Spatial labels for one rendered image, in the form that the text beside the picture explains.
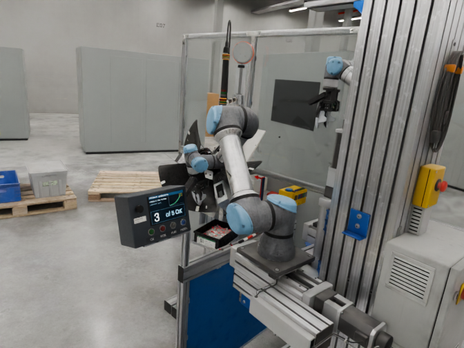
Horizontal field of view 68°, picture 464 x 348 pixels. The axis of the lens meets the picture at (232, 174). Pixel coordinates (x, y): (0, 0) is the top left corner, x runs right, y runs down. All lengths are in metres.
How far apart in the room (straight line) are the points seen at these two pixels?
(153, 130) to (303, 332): 6.73
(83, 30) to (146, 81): 6.82
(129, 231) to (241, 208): 0.41
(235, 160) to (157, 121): 6.34
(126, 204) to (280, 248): 0.59
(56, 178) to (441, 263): 4.14
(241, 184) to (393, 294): 0.62
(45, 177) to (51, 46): 9.67
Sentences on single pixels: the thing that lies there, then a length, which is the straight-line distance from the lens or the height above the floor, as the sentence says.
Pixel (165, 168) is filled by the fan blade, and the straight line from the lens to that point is 2.26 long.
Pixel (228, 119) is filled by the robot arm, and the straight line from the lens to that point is 1.37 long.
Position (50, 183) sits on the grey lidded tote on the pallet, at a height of 0.32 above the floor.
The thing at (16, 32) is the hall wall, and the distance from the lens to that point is 13.94.
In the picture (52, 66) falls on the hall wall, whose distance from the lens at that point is 13.90.
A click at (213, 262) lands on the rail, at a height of 0.82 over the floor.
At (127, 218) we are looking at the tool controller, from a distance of 1.31.
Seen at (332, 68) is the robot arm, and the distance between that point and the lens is 1.70.
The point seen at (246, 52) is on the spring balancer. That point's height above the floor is 1.88.
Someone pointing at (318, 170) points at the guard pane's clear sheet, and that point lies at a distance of 2.50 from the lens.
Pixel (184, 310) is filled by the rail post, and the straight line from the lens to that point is 1.73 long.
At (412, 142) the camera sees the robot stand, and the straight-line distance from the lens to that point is 1.18.
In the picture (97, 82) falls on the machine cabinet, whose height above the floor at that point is 1.42.
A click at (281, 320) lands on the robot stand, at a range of 1.22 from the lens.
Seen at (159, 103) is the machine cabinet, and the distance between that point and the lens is 7.57.
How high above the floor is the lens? 1.69
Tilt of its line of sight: 15 degrees down
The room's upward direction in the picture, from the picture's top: 5 degrees clockwise
